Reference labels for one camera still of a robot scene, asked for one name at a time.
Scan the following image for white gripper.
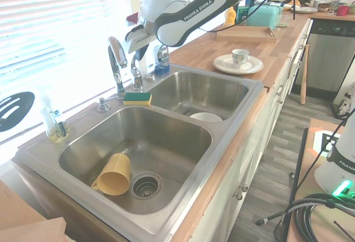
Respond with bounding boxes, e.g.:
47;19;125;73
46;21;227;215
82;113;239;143
124;23;159;62

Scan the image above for chrome faucet handle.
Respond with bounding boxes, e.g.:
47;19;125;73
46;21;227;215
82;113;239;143
130;54;145;90

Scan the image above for chrome curved faucet spout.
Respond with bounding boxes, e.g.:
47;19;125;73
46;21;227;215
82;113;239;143
107;36;129;100

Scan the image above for blue dish soap bottle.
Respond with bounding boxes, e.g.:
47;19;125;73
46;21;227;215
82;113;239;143
153;44;171;76

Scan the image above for dark red object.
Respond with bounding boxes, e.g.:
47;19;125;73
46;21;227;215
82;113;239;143
125;12;140;27

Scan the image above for yellow and green sponge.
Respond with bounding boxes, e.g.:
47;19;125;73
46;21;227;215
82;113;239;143
123;92;153;107

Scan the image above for chrome soap dispenser pump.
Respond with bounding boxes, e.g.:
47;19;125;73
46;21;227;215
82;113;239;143
97;97;112;113

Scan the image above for white dinner plate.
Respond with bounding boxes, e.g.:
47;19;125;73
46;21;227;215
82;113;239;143
212;53;264;75

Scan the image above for white window blinds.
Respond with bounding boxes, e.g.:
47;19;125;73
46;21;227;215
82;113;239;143
0;0;133;145

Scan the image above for white ceramic bowl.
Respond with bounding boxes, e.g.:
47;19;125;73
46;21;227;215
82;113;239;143
189;112;224;123

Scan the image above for yellow mustard bottle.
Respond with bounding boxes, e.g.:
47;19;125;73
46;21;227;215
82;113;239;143
223;6;237;27

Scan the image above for white patterned teacup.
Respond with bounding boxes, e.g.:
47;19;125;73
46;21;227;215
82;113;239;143
231;48;250;69

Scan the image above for stainless steel double sink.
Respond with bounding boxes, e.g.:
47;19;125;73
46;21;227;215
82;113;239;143
13;63;265;238

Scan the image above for wooden serving tray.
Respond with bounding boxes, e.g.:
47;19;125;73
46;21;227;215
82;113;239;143
215;25;278;44

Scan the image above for green carton box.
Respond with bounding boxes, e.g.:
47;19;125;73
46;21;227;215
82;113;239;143
236;6;251;24

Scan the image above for clear spray bottle yellow liquid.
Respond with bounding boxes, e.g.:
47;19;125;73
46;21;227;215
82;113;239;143
39;91;70;144

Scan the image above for teal bread box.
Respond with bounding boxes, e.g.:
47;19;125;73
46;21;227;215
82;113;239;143
246;4;284;31

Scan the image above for yellow plastic cup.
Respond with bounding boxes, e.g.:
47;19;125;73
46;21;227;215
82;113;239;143
90;153;131;196

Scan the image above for perforated metal drain strainer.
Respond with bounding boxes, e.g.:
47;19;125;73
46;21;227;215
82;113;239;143
129;172;164;200

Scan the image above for black slotted spatula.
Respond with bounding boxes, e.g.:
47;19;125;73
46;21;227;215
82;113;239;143
0;91;36;133

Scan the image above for white kitchen cabinets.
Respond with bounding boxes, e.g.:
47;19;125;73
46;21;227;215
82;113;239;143
190;19;313;242

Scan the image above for stacked white plates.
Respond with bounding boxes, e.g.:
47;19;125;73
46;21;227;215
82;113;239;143
289;6;318;14

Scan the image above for stainless steel dishwasher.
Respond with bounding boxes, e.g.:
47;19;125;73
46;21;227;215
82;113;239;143
293;19;355;95

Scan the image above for black tripod stand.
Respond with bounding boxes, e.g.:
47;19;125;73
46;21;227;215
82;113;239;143
255;127;309;242

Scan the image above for clear wine glass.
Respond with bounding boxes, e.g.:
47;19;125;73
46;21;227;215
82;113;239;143
328;0;341;16

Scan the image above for black and white marker tag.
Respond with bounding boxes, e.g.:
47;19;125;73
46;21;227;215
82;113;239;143
312;129;342;158

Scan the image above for red cup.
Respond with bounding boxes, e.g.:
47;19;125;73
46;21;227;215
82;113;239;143
336;4;350;17

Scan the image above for coiled black cable bundle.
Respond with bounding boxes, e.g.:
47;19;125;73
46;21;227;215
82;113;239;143
287;193;355;242

